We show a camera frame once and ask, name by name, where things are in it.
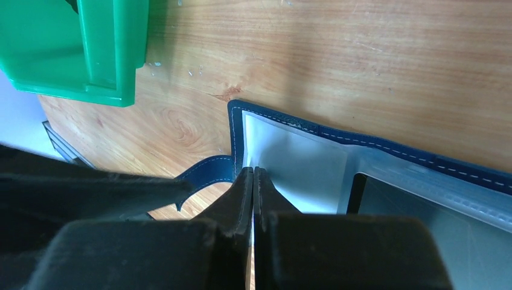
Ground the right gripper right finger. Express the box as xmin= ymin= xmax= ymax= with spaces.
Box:
xmin=253 ymin=167 xmax=452 ymax=289

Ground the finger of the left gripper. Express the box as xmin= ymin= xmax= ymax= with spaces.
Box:
xmin=1 ymin=146 xmax=193 ymax=254

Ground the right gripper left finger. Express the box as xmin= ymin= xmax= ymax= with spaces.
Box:
xmin=28 ymin=167 xmax=254 ymax=289

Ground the navy blue card holder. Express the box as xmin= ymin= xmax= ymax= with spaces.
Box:
xmin=179 ymin=100 xmax=511 ymax=289

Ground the green plastic bin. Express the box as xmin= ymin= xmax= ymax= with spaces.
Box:
xmin=1 ymin=0 xmax=150 ymax=107

